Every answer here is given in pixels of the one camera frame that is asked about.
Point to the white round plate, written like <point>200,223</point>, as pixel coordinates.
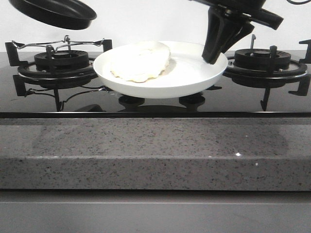
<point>186,74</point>

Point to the grey cabinet front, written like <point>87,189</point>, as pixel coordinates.
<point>154,212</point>

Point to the left black burner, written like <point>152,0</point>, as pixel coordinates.
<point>63,60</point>

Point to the black frying pan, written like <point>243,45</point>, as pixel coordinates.
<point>66,14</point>

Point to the black burner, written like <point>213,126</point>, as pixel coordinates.
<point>63,60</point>
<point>260,59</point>

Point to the fried egg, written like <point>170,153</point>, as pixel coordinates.
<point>140,61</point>

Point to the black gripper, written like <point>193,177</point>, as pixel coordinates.
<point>226,28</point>

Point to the right black burner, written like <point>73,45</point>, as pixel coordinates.
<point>260,59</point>

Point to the black glass gas hob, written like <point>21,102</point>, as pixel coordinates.
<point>96,101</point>

